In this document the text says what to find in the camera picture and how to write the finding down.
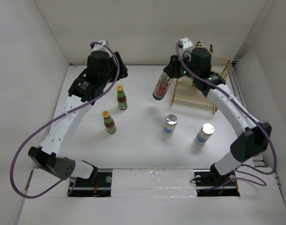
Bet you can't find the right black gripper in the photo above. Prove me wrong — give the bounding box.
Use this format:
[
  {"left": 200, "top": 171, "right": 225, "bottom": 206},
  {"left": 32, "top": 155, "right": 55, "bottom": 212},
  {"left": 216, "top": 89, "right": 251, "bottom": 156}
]
[{"left": 164, "top": 50, "right": 200, "bottom": 80}]

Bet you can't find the black-capped soy sauce bottle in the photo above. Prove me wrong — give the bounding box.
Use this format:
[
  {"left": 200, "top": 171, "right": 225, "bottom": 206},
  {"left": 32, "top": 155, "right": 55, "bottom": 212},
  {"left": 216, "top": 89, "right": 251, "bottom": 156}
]
[{"left": 153, "top": 72, "right": 173, "bottom": 100}]

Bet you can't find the gold-capped dark liquid bottle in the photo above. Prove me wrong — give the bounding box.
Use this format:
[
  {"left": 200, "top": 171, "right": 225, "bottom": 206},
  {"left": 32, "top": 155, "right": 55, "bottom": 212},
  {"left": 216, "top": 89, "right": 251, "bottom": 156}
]
[{"left": 208, "top": 44, "right": 213, "bottom": 55}]

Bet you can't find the yellow-capped sauce bottle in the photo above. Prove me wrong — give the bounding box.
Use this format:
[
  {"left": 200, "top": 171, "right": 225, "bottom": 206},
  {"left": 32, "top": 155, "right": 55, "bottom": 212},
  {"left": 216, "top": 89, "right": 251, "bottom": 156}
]
[
  {"left": 102, "top": 111, "right": 117, "bottom": 134},
  {"left": 117, "top": 85, "right": 128, "bottom": 110}
]

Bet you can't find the white blue shaker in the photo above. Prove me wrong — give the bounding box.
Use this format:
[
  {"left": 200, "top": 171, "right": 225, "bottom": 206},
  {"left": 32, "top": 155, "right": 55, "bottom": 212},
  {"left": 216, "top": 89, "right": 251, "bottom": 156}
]
[
  {"left": 163, "top": 114, "right": 178, "bottom": 136},
  {"left": 195, "top": 123, "right": 215, "bottom": 145}
]

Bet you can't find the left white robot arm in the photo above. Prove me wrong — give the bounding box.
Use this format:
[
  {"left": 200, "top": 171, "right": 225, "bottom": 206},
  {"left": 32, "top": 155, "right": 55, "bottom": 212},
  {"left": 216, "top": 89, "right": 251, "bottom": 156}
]
[{"left": 28, "top": 51, "right": 128, "bottom": 186}]

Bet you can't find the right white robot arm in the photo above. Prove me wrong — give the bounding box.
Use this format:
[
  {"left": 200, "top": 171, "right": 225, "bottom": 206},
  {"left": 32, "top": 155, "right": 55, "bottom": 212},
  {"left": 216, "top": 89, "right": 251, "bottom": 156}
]
[{"left": 164, "top": 44, "right": 275, "bottom": 185}]

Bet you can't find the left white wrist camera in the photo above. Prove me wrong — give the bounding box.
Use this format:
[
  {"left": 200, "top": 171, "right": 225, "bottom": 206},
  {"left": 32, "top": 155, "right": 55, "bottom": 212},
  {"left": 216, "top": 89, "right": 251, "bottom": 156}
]
[{"left": 90, "top": 38, "right": 109, "bottom": 52}]

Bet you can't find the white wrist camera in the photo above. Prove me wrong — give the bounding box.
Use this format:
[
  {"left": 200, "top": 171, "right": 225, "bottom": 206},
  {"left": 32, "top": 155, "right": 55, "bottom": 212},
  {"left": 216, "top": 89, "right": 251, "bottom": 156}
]
[
  {"left": 176, "top": 37, "right": 194, "bottom": 54},
  {"left": 90, "top": 38, "right": 109, "bottom": 52}
]

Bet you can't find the gold wire basket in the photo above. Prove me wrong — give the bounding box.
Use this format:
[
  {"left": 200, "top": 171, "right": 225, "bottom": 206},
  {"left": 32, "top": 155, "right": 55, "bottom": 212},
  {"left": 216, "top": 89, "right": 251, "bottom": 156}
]
[{"left": 171, "top": 57, "right": 231, "bottom": 115}]

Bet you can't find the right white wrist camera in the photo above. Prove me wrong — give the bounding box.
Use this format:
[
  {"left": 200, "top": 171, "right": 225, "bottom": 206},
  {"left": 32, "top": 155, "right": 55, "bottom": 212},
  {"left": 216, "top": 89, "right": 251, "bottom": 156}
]
[{"left": 176, "top": 37, "right": 194, "bottom": 54}]

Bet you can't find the aluminium side rail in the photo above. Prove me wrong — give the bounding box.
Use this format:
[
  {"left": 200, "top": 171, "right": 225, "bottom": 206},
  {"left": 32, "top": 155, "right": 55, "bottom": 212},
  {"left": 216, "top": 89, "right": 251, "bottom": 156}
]
[{"left": 227, "top": 59, "right": 266, "bottom": 168}]

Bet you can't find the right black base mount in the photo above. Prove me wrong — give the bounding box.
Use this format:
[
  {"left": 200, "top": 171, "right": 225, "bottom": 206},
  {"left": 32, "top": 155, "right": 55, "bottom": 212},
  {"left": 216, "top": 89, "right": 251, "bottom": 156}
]
[{"left": 190, "top": 169, "right": 240, "bottom": 197}]

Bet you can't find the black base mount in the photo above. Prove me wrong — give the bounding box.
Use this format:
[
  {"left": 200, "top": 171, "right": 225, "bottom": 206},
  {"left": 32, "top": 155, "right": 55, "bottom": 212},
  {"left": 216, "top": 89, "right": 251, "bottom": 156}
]
[
  {"left": 190, "top": 169, "right": 240, "bottom": 197},
  {"left": 67, "top": 169, "right": 113, "bottom": 197}
]

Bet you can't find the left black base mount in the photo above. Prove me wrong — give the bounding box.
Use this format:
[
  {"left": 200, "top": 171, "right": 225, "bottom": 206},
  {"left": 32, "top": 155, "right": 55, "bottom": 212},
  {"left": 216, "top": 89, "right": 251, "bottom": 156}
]
[{"left": 67, "top": 169, "right": 113, "bottom": 197}]

